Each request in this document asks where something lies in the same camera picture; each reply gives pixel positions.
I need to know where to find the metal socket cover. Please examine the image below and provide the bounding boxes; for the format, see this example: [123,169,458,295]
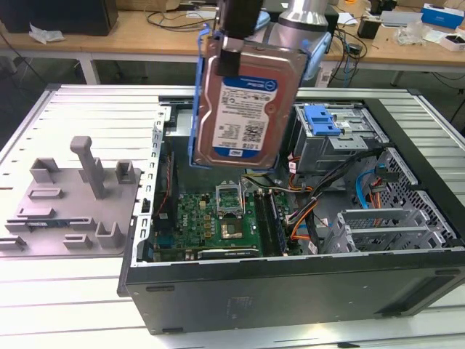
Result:
[215,184,244,216]

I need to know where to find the red black twisted wire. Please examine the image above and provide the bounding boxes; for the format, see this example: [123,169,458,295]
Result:
[154,174,175,219]

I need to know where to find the large black box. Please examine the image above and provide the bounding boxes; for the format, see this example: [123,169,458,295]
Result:
[0,0,119,37]

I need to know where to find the grey metal disk bay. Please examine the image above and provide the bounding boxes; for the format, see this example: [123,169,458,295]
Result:
[323,209,455,254]

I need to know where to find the black RAM slot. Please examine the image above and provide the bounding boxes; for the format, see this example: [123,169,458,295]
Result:
[253,190,273,257]

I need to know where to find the clear plastic bags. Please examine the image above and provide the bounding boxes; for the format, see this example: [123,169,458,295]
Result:
[395,20,426,47]

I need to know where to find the small white box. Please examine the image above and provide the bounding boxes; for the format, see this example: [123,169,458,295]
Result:
[437,31,465,52]

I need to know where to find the flat grey box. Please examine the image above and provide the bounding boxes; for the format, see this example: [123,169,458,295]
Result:
[379,9,424,28]

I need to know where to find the orange red power wire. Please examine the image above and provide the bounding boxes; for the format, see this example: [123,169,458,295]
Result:
[367,180,387,211]

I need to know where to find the hard disk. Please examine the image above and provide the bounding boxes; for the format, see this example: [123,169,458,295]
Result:
[188,27,310,172]

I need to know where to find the grey drive cage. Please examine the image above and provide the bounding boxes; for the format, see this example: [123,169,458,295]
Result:
[292,103,386,175]

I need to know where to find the blue drive cage latch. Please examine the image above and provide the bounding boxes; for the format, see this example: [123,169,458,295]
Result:
[304,105,342,137]

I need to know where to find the black PC case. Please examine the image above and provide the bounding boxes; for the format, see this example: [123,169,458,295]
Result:
[116,87,465,335]

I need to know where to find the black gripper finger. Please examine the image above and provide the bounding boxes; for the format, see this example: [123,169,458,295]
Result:
[217,36,244,78]

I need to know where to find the green motherboard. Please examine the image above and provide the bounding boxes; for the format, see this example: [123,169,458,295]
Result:
[150,190,302,261]

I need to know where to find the blue and white box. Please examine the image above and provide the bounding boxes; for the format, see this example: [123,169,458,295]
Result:
[420,2,465,31]

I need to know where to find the black graphics card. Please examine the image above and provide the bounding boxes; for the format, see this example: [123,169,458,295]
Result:
[198,248,261,260]

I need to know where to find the crumpled clear plastic bag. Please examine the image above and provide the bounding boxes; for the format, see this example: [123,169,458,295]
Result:
[28,22,66,45]

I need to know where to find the RAM stick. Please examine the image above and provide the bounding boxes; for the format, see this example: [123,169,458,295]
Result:
[268,192,290,255]

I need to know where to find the black case fan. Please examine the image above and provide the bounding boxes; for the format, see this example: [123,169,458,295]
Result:
[154,152,177,219]

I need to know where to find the CPU socket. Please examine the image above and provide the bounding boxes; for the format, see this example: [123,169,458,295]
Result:
[219,214,245,244]

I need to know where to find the black wire bundle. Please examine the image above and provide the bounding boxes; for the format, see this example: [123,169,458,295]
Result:
[307,147,386,255]

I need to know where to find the blue wire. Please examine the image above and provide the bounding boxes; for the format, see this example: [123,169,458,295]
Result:
[357,165,388,210]

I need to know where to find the grey parts rack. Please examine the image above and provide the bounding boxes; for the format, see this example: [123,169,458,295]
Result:
[0,136,143,259]

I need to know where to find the wooden desk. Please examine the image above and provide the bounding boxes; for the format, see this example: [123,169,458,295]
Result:
[0,7,465,88]

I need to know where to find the small black cube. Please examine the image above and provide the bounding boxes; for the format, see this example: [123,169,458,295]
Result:
[357,17,381,40]

